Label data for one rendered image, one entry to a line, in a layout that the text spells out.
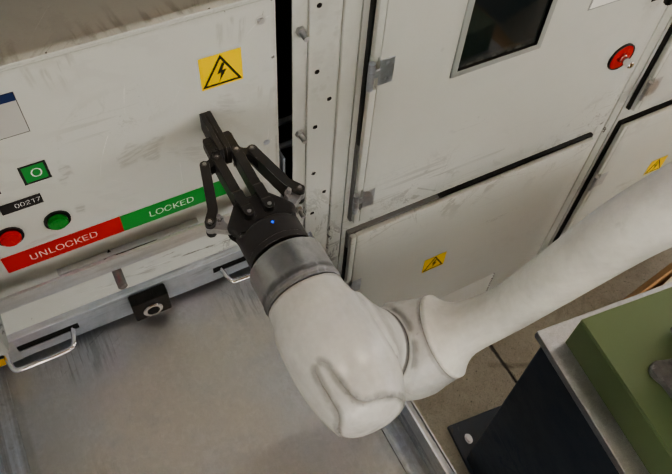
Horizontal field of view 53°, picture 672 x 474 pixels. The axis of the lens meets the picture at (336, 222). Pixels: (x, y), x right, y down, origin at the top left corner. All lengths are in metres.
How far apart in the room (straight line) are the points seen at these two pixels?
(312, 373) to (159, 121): 0.39
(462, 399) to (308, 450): 1.05
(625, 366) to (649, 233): 0.66
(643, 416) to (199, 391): 0.71
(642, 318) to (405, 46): 0.65
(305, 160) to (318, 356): 0.50
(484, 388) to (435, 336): 1.33
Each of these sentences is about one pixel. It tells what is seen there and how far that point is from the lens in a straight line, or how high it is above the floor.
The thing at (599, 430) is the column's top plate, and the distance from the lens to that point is 1.30.
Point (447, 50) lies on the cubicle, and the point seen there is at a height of 1.21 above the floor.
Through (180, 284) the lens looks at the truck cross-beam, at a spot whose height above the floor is 0.89.
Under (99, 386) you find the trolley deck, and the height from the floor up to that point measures 0.85.
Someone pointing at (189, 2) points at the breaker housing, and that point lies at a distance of 0.83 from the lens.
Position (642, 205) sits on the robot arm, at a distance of 0.61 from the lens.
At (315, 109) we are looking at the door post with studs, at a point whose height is 1.16.
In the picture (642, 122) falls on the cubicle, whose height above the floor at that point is 0.79.
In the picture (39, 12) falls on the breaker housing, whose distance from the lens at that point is 0.85.
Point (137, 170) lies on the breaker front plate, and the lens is 0.93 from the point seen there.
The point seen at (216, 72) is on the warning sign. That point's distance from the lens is 0.86.
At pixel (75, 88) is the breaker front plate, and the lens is 0.82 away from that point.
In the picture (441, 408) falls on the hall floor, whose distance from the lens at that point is 2.04.
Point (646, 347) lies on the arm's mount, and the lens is 1.29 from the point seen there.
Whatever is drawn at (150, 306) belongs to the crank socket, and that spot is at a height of 0.91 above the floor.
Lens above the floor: 1.87
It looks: 54 degrees down
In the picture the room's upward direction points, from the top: 5 degrees clockwise
